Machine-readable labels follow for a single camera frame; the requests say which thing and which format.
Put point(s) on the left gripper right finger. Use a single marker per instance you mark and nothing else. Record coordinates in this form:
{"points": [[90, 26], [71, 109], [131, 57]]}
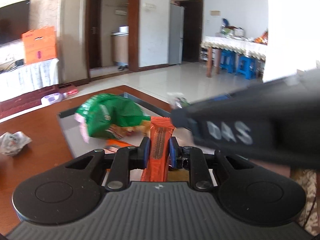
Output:
{"points": [[193, 160]]}

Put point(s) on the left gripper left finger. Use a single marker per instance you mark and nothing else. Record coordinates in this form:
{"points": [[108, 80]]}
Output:
{"points": [[122, 162]]}

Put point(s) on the small orange snack packet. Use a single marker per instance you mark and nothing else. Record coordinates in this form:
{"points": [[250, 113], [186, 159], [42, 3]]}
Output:
{"points": [[113, 145]]}

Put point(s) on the long orange snack bar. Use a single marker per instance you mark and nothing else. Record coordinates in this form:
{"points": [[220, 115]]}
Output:
{"points": [[161, 130]]}

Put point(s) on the green striped snack bag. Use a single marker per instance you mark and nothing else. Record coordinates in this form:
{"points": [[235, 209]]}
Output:
{"points": [[109, 116]]}

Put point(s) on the grey clear peanut packet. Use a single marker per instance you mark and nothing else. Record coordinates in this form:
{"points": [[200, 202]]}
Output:
{"points": [[12, 144]]}

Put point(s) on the green shrimp chips bag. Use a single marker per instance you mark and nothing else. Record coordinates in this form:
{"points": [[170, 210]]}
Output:
{"points": [[177, 100]]}

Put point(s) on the dark grey shallow box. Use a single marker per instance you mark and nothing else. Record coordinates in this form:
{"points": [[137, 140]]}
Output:
{"points": [[78, 147]]}

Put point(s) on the blue plastic stool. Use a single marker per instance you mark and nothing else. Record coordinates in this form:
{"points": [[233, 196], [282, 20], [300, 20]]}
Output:
{"points": [[247, 67], [228, 60]]}

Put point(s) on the cream lace tablecloth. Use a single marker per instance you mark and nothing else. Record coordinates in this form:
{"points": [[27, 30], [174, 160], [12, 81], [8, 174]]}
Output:
{"points": [[250, 49]]}

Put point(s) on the red floor mat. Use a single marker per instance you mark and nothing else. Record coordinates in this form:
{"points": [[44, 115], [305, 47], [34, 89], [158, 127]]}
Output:
{"points": [[69, 90]]}

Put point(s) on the pair of slippers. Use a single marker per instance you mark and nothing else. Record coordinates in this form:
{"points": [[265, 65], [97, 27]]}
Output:
{"points": [[122, 68]]}

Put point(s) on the wooden dining table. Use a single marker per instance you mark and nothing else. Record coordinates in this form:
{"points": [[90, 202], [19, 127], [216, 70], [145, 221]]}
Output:
{"points": [[213, 57]]}

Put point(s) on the purple detergent bottle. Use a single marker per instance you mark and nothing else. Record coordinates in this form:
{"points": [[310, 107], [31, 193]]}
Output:
{"points": [[53, 98]]}

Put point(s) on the wooden kitchen counter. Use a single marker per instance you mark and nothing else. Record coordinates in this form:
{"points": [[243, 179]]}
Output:
{"points": [[120, 48]]}

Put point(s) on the white patterned cabinet cloth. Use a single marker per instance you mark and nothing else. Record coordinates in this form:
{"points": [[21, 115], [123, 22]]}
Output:
{"points": [[29, 78]]}

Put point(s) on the red wooden tv cabinet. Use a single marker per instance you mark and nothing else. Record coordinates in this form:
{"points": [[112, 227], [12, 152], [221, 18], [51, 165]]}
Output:
{"points": [[26, 101]]}

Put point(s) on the silver refrigerator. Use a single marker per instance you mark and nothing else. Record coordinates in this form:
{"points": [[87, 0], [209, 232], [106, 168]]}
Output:
{"points": [[176, 34]]}

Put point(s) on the orange gift box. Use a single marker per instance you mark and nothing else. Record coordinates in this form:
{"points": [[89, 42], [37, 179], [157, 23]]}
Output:
{"points": [[39, 45]]}

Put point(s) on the black set-top box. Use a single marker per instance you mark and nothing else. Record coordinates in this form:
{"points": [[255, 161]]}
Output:
{"points": [[19, 63]]}

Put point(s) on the black wall television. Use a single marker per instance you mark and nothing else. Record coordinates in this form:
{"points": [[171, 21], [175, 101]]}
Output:
{"points": [[14, 21]]}

